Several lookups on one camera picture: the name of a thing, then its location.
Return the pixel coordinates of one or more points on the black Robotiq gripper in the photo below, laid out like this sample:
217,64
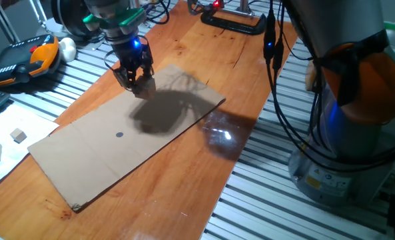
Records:
134,55

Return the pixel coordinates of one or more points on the small light wooden block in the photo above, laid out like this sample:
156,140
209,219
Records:
145,88

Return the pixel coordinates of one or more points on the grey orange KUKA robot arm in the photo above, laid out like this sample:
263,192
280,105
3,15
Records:
350,20

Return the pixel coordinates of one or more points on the black round target dot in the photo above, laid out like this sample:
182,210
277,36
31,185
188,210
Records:
119,134

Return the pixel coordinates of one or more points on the white rounded plastic object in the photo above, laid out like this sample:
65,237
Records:
67,49

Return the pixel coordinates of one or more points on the black round filament spool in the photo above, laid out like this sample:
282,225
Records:
67,16

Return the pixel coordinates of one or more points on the flat brown cardboard sheet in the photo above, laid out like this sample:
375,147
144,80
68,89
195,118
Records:
84,156

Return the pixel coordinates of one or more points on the white paper sheet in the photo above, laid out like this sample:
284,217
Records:
40,128

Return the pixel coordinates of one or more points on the varnished orange wooden board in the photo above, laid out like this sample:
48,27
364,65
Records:
170,186

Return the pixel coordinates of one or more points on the grey metal bar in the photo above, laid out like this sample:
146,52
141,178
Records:
39,11
4,20

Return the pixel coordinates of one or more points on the orange black teach pendant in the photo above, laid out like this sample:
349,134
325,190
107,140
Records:
14,63

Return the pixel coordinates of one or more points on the tiny light wooden cube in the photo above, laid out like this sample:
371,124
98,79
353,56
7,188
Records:
18,135

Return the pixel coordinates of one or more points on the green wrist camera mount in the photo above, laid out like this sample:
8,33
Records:
132,20

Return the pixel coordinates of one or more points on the silver metal post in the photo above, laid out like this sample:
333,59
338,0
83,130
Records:
246,6

